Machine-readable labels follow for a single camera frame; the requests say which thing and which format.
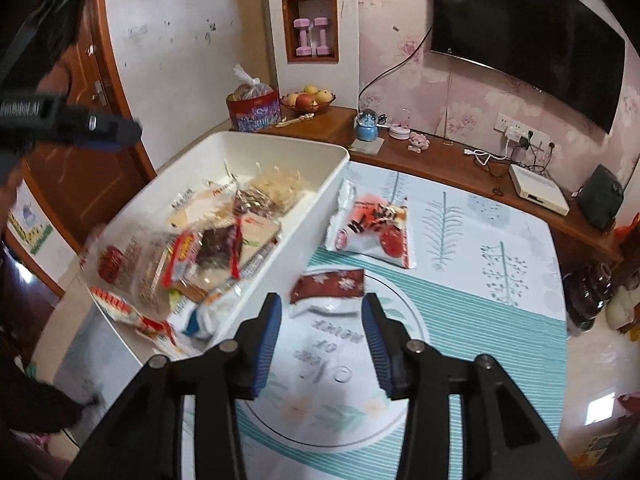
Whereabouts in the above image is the colourful wall chart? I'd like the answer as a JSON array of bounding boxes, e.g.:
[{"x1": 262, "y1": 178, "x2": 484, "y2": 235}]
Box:
[{"x1": 5, "y1": 200, "x2": 53, "y2": 256}]

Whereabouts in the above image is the glass fruit bowl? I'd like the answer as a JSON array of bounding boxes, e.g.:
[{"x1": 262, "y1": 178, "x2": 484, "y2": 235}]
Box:
[{"x1": 279, "y1": 85, "x2": 337, "y2": 113}]

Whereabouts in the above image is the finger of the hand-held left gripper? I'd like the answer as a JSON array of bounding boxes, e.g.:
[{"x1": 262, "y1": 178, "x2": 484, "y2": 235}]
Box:
[{"x1": 55, "y1": 105, "x2": 143, "y2": 153}]

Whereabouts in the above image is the dark red snowflake packet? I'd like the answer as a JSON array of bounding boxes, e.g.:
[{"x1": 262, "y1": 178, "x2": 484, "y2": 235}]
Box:
[{"x1": 289, "y1": 268, "x2": 366, "y2": 317}]

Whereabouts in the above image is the dark glass kettle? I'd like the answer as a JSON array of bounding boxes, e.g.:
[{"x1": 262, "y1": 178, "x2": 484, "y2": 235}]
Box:
[{"x1": 565, "y1": 262, "x2": 616, "y2": 333}]

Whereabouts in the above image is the grey square coaster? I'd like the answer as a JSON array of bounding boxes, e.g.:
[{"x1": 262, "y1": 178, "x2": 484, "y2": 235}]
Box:
[{"x1": 348, "y1": 136, "x2": 385, "y2": 155}]

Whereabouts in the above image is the red yellow snack packet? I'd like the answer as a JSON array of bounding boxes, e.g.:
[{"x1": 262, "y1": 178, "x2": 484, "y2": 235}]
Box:
[{"x1": 162, "y1": 230, "x2": 203, "y2": 288}]

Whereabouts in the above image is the beige cracker packet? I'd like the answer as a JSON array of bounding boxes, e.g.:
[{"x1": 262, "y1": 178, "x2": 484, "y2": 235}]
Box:
[{"x1": 235, "y1": 215, "x2": 282, "y2": 261}]

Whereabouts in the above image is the black speaker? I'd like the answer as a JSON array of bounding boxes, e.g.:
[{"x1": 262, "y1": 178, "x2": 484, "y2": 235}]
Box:
[{"x1": 577, "y1": 164, "x2": 625, "y2": 233}]

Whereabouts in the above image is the clear sliced bread packet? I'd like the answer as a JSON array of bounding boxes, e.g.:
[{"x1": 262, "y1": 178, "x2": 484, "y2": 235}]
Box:
[{"x1": 97, "y1": 232, "x2": 173, "y2": 311}]

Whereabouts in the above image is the white plastic storage bin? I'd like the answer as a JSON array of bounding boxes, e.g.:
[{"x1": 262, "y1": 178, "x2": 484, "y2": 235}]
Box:
[{"x1": 80, "y1": 131, "x2": 351, "y2": 363}]

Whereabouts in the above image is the pink round music box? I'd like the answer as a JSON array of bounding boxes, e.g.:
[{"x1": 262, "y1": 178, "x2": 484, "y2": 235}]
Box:
[{"x1": 389, "y1": 107, "x2": 412, "y2": 140}]

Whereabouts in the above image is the pink dumbbell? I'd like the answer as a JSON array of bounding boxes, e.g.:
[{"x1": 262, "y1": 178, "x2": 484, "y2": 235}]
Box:
[
  {"x1": 292, "y1": 17, "x2": 313, "y2": 58},
  {"x1": 312, "y1": 16, "x2": 332, "y2": 57}
]

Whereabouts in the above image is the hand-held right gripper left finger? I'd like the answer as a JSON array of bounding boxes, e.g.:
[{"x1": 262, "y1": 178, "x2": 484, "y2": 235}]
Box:
[{"x1": 65, "y1": 292, "x2": 283, "y2": 480}]

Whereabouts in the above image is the wooden wall niche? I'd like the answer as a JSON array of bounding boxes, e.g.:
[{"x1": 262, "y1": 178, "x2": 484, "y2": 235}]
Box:
[{"x1": 281, "y1": 0, "x2": 340, "y2": 65}]

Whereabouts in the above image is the white and red snack bag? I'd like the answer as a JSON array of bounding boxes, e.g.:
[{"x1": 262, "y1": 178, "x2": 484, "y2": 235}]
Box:
[{"x1": 325, "y1": 178, "x2": 418, "y2": 270}]

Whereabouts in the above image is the blue snow globe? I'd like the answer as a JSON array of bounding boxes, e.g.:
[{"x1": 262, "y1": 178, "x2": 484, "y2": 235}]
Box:
[{"x1": 354, "y1": 109, "x2": 380, "y2": 142}]

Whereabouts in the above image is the black television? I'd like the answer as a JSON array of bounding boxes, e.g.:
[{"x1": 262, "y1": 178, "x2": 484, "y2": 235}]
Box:
[{"x1": 430, "y1": 0, "x2": 627, "y2": 135}]

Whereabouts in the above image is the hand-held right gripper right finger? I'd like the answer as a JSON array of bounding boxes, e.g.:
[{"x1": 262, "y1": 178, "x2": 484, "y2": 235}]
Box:
[{"x1": 361, "y1": 292, "x2": 576, "y2": 480}]

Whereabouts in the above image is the white charging cable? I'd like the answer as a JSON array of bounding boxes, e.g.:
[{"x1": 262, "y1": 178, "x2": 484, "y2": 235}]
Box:
[{"x1": 462, "y1": 147, "x2": 511, "y2": 166}]

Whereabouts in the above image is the red bread bag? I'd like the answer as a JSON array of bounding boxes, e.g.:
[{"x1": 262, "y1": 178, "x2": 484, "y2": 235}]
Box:
[{"x1": 226, "y1": 89, "x2": 281, "y2": 133}]

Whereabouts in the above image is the white set-top box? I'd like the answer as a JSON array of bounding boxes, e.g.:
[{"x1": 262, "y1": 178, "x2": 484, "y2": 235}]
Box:
[{"x1": 508, "y1": 164, "x2": 571, "y2": 217}]

